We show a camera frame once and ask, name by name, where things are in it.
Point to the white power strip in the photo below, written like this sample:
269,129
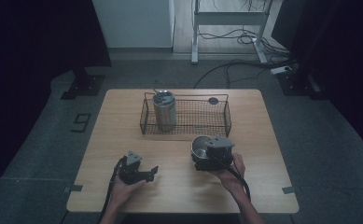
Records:
280,70

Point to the black stand base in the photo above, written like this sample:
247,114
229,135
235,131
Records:
297,84
84,85

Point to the dark curtain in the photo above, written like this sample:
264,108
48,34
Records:
341,46
30,46

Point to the grey tape piece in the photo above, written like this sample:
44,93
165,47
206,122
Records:
74,188
288,190

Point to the white desk frame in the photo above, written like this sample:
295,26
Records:
229,18

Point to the steel tumbler with straw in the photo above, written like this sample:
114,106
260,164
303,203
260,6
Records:
164,112

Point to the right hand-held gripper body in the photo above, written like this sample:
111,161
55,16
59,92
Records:
221,154

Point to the white cabinet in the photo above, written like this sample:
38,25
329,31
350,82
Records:
132,23

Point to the black round table cap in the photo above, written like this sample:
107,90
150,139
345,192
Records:
213,100

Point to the person's right hand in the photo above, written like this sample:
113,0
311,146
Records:
230,179

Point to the person's left hand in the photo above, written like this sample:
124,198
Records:
123,191

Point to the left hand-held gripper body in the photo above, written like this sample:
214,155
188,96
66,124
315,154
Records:
131,169

